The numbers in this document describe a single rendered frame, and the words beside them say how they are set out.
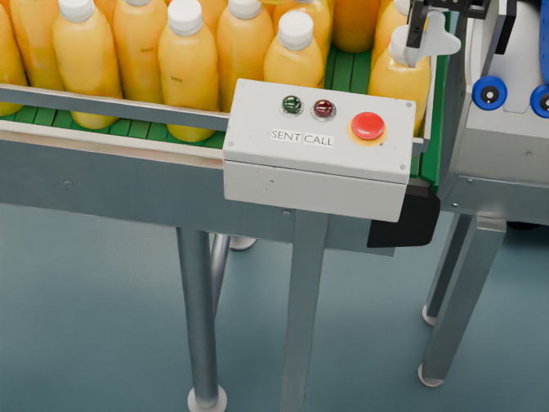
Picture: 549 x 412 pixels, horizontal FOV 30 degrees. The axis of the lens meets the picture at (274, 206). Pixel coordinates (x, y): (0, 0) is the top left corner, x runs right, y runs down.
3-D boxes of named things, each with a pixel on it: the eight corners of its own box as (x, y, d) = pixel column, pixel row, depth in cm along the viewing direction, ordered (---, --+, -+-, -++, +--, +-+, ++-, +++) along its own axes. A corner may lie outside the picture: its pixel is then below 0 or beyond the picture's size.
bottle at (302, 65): (252, 144, 134) (252, 42, 117) (276, 105, 137) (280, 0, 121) (302, 165, 132) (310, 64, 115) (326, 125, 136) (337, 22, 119)
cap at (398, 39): (409, 65, 116) (411, 55, 114) (382, 47, 117) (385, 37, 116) (430, 47, 117) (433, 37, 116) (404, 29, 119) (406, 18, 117)
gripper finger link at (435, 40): (453, 87, 114) (467, 20, 107) (399, 81, 114) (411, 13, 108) (453, 70, 116) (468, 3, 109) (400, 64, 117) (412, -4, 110)
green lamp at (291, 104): (300, 116, 111) (300, 109, 110) (279, 114, 111) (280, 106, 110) (302, 100, 113) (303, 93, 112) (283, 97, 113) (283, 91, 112)
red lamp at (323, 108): (332, 120, 111) (332, 114, 110) (311, 118, 111) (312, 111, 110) (334, 105, 112) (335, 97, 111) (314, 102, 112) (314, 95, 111)
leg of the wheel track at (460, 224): (448, 329, 220) (511, 162, 167) (421, 325, 220) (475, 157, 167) (449, 305, 223) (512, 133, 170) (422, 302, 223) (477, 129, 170)
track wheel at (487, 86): (511, 80, 129) (509, 76, 131) (475, 75, 130) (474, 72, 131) (504, 114, 131) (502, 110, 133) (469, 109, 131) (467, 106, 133)
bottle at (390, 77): (390, 180, 131) (411, 81, 114) (347, 148, 134) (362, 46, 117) (426, 147, 134) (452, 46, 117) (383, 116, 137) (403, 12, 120)
